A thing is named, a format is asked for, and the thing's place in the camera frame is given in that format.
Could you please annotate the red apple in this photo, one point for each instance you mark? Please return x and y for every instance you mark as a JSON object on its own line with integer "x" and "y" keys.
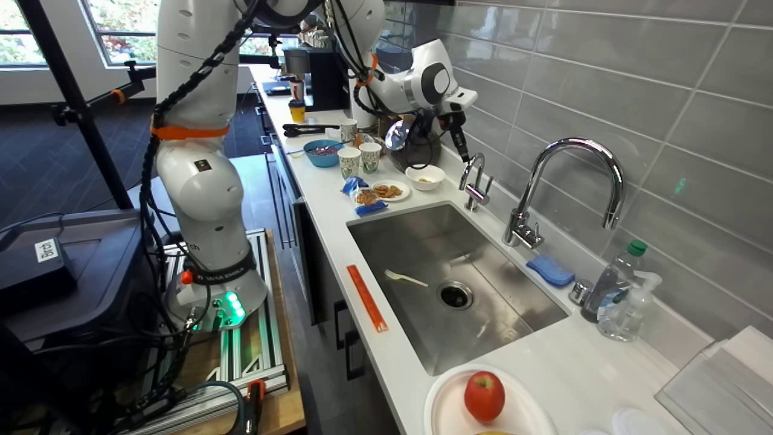
{"x": 483, "y": 397}

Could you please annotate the black coffee machine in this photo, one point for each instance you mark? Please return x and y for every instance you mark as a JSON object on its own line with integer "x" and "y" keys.
{"x": 330, "y": 82}

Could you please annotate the blue pretzel bag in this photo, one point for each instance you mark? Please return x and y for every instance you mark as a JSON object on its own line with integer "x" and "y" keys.
{"x": 370, "y": 209}

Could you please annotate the dark container shiny rim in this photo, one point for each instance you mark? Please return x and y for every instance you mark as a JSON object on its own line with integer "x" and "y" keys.
{"x": 424, "y": 155}

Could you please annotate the sink drain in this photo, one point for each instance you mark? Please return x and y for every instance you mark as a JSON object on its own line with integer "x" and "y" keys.
{"x": 457, "y": 296}

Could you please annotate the small white bowl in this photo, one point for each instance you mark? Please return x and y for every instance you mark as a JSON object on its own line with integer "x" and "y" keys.
{"x": 427, "y": 181}

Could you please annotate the clear bottle green cap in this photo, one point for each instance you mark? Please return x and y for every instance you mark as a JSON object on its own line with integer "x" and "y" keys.
{"x": 625, "y": 310}

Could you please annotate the white plastic fork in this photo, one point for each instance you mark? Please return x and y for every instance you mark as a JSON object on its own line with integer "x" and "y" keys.
{"x": 404, "y": 279}

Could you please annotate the blue sponge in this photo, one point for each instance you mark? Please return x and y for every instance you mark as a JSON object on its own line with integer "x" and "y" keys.
{"x": 551, "y": 271}

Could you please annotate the white paper plate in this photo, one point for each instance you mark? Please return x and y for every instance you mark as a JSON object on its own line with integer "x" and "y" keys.
{"x": 447, "y": 412}

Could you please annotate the yellow cup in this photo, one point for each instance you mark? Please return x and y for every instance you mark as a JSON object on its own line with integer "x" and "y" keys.
{"x": 299, "y": 112}

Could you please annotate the black storage bin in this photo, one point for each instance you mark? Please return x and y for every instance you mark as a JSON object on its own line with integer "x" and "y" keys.
{"x": 73, "y": 281}

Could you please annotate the black tripod pole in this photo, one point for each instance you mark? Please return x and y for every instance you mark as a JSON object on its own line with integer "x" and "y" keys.
{"x": 73, "y": 106}

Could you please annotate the blue bowl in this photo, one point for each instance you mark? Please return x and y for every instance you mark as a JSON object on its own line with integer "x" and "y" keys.
{"x": 323, "y": 155}

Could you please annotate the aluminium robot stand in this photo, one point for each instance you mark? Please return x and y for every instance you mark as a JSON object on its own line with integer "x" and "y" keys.
{"x": 256, "y": 355}

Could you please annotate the patterned paper cup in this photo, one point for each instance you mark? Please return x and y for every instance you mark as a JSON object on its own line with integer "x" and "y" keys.
{"x": 370, "y": 158}
{"x": 348, "y": 163}

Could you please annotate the pretzel pile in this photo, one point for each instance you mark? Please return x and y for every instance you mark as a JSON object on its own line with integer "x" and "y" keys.
{"x": 380, "y": 193}

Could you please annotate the stainless steel sink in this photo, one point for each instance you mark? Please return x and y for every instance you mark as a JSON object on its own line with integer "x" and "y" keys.
{"x": 419, "y": 323}

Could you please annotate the tall chrome gooseneck faucet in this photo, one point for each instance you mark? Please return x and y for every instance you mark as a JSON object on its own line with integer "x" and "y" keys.
{"x": 522, "y": 218}

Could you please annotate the orange strip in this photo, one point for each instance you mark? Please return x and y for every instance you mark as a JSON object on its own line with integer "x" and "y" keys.
{"x": 366, "y": 299}

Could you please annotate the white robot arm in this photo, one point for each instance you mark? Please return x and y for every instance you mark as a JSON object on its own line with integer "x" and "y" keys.
{"x": 201, "y": 186}

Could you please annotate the small chrome faucet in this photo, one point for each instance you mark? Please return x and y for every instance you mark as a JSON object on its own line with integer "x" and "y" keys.
{"x": 475, "y": 186}

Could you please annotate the window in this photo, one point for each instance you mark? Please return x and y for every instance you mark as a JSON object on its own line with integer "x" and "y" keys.
{"x": 122, "y": 28}

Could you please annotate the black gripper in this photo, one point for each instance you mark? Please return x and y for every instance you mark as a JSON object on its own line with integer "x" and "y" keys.
{"x": 436, "y": 120}

